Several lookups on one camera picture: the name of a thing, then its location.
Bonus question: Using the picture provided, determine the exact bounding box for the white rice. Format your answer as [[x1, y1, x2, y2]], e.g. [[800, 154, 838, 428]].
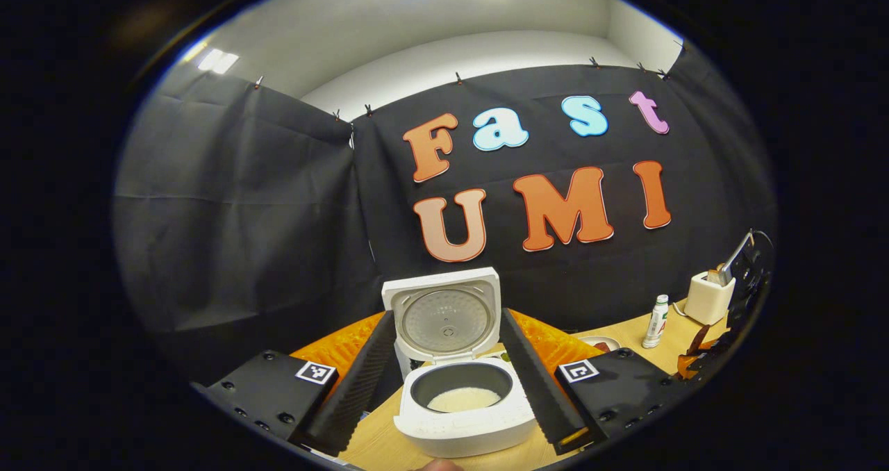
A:
[[426, 386, 502, 414]]

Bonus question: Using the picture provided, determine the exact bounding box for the white drink bottle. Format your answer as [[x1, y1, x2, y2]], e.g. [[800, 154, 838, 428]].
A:
[[642, 295, 670, 349]]

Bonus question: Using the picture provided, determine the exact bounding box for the ceiling light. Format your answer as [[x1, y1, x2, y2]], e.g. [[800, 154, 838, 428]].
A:
[[197, 47, 240, 76]]

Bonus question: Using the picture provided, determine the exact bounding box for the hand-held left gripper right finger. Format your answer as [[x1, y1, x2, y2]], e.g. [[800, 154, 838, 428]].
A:
[[500, 308, 688, 456]]

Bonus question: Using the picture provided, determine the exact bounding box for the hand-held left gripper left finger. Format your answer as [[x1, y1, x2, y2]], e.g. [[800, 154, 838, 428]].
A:
[[191, 310, 397, 458]]

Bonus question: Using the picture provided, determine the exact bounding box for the white rice cooker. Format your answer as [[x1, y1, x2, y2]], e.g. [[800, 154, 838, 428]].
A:
[[381, 267, 539, 458]]

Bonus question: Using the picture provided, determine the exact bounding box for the white toaster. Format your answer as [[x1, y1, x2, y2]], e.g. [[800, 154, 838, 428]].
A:
[[684, 270, 737, 326]]

